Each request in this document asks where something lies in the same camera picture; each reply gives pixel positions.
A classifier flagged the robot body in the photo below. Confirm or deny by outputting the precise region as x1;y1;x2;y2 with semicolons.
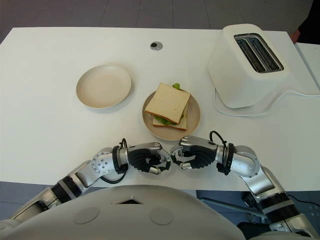
0;184;245;240

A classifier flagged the bread slice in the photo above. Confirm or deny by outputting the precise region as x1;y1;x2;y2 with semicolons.
145;82;192;125
152;102;189;132

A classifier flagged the black cable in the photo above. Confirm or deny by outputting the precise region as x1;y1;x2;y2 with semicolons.
100;137;129;184
209;130;232;176

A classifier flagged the person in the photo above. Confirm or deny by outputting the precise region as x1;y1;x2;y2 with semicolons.
289;9;320;44

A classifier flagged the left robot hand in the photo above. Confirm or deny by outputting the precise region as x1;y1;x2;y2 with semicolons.
126;141;172;175

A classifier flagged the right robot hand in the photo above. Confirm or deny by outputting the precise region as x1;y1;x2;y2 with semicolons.
169;135;218;170

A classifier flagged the green lettuce leaf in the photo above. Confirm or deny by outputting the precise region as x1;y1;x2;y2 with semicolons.
153;82;186;125

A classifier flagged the cream toaster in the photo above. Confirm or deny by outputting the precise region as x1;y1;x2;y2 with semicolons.
206;23;291;109

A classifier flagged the white cord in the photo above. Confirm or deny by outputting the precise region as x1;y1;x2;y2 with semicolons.
213;87;320;118

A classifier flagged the beige round plate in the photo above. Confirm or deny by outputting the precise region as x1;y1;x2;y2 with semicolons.
142;90;202;141
76;64;132;109

